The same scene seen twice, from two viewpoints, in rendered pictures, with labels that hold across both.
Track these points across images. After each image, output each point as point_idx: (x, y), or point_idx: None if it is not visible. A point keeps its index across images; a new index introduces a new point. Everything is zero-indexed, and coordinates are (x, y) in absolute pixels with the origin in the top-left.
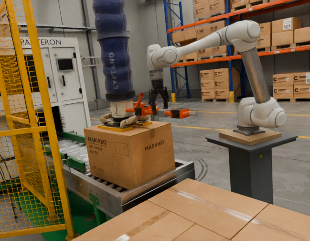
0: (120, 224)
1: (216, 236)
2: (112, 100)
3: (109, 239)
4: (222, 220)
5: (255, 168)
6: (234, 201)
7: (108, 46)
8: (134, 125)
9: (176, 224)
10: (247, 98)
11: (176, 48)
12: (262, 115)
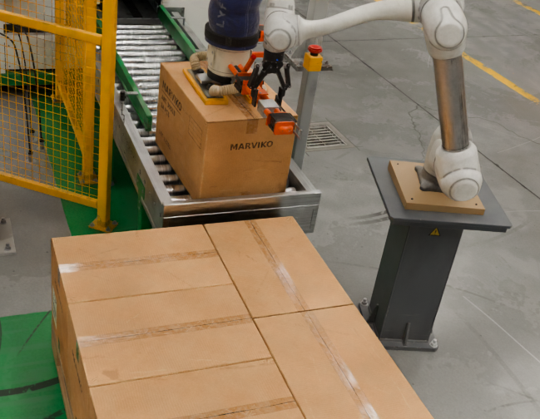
0: (144, 241)
1: (241, 308)
2: (210, 43)
3: (119, 255)
4: (269, 294)
5: (417, 247)
6: (314, 279)
7: None
8: None
9: (210, 273)
10: None
11: (304, 22)
12: (439, 172)
